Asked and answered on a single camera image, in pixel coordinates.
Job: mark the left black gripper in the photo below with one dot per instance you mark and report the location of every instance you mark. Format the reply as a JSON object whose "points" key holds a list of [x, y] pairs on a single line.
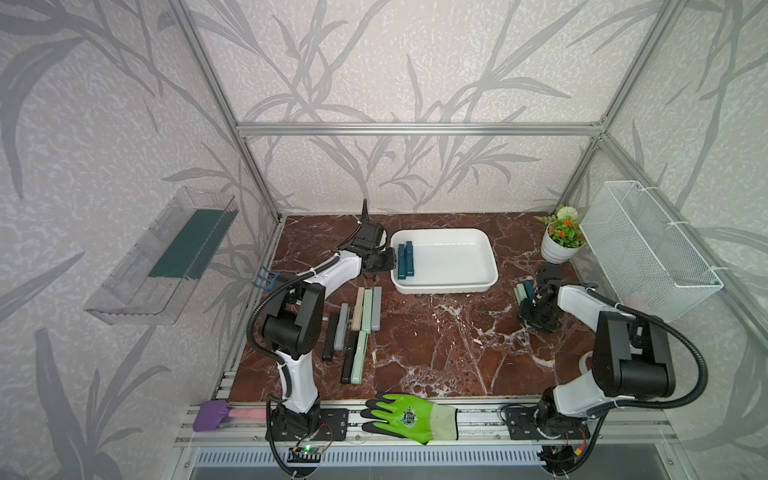
{"points": [[391, 264]]}

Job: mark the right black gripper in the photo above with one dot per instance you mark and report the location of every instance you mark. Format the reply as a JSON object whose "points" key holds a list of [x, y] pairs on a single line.
{"points": [[545, 326]]}

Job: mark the teal pruning pliers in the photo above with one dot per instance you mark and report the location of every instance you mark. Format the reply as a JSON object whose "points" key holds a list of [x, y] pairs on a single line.
{"points": [[529, 289], [401, 262], [409, 259]]}

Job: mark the mint green pruning pliers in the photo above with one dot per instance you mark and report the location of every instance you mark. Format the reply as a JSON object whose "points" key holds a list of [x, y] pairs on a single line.
{"points": [[520, 293]]}

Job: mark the white rectangular storage box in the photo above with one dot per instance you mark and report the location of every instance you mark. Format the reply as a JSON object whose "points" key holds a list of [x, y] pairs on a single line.
{"points": [[452, 260]]}

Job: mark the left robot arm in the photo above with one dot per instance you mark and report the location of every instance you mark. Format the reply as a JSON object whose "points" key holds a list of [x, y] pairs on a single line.
{"points": [[286, 325]]}

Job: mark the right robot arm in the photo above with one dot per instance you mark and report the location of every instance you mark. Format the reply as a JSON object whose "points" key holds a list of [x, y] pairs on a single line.
{"points": [[632, 363]]}

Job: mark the grey pruning pliers right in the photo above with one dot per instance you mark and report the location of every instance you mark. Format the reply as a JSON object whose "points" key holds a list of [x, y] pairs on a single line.
{"points": [[376, 309]]}

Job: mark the grey pruning pliers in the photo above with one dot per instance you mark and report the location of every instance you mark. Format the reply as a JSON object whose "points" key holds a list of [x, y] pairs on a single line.
{"points": [[376, 309], [341, 327]]}

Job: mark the light green pliers upper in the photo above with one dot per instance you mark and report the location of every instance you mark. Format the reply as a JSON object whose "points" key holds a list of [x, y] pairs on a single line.
{"points": [[367, 311]]}

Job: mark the light green pliers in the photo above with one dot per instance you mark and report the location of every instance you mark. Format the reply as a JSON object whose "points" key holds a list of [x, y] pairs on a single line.
{"points": [[359, 358], [367, 311]]}

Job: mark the beige pruning pliers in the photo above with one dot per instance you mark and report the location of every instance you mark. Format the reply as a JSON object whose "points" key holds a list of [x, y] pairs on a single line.
{"points": [[356, 321]]}

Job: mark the grey pruning pliers left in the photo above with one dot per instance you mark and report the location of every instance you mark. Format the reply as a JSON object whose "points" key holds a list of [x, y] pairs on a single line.
{"points": [[341, 327]]}

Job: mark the black pruning pliers far left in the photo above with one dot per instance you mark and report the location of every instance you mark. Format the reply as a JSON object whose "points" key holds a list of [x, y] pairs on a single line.
{"points": [[329, 342]]}

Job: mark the black pruning pliers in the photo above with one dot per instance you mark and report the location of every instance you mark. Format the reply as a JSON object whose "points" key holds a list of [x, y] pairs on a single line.
{"points": [[349, 355], [329, 342]]}

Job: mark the black pruning pliers lower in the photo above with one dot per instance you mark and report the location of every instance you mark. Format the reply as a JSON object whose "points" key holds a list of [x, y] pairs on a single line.
{"points": [[349, 355]]}

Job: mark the light green pliers lower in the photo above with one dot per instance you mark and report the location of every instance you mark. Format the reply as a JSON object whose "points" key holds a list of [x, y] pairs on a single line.
{"points": [[359, 358]]}

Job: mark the roll of clear tape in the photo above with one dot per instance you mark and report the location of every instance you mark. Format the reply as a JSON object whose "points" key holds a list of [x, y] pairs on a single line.
{"points": [[585, 362]]}

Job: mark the small potted flower plant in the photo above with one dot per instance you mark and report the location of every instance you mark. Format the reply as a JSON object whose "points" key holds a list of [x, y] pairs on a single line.
{"points": [[563, 236]]}

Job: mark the blue garden hand rake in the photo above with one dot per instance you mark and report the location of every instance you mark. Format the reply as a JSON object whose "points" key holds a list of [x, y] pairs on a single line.
{"points": [[265, 279]]}

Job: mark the green black work glove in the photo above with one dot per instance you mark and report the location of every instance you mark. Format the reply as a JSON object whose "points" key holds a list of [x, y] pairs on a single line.
{"points": [[410, 417]]}

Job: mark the purple pink garden trowel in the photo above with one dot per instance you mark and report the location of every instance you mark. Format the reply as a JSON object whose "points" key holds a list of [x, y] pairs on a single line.
{"points": [[213, 413]]}

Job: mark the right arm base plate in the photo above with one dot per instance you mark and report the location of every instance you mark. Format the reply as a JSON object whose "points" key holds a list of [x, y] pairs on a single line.
{"points": [[528, 423]]}

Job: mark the white wire mesh basket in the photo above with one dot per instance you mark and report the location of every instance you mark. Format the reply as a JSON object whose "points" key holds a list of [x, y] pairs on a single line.
{"points": [[648, 260]]}

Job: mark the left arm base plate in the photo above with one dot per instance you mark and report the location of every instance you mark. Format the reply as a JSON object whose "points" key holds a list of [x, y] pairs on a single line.
{"points": [[327, 424]]}

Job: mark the clear plastic wall shelf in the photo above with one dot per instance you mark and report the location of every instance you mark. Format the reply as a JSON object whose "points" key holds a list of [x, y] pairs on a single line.
{"points": [[157, 277]]}

